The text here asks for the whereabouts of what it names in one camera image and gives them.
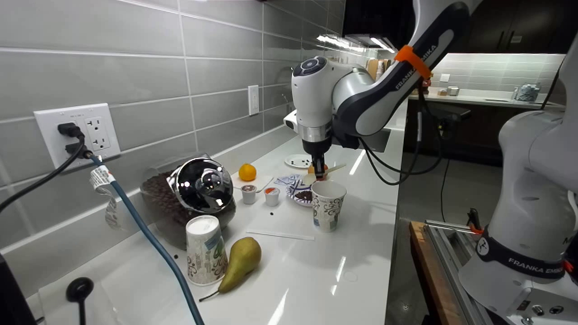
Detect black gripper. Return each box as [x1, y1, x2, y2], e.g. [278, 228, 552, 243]
[303, 142, 330, 181]

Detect floral paper cup upright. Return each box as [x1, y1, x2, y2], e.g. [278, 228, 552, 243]
[310, 181, 346, 234]

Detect blue patterned paper bowl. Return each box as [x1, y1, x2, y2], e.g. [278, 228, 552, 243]
[289, 183, 312, 207]

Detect small cup red content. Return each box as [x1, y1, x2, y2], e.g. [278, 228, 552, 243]
[263, 187, 279, 207]

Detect small cup dark content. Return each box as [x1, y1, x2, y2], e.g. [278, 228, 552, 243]
[240, 185, 256, 205]

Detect floral paper cup upside down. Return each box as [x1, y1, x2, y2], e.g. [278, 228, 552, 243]
[186, 216, 227, 284]

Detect small white plate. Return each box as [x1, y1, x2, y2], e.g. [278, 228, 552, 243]
[283, 156, 312, 171]

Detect white sugar packets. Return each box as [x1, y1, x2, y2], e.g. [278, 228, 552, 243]
[276, 174, 305, 187]

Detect white napkin sheet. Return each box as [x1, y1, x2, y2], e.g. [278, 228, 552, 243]
[245, 201, 314, 241]

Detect orange fruit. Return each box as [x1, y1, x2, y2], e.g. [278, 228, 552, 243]
[238, 163, 256, 183]

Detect green pear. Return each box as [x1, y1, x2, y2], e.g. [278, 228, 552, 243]
[213, 237, 261, 297]

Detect shiny metal kettle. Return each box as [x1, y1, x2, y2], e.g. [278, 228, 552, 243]
[166, 158, 233, 216]

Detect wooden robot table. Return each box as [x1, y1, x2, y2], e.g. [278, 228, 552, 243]
[408, 223, 475, 325]

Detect white wall outlet far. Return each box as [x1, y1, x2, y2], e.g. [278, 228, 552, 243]
[247, 86, 260, 116]

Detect white wall outlet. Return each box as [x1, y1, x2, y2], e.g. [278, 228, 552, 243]
[34, 104, 121, 167]
[247, 86, 260, 116]

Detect blue cable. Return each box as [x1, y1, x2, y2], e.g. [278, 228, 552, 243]
[88, 154, 205, 325]

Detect white wall outlet left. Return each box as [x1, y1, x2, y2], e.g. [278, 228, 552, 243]
[34, 104, 121, 167]

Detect black power cable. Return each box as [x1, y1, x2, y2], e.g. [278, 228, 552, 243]
[0, 124, 95, 214]

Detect black suction cup mount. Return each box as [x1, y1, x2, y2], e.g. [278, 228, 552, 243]
[66, 279, 93, 325]

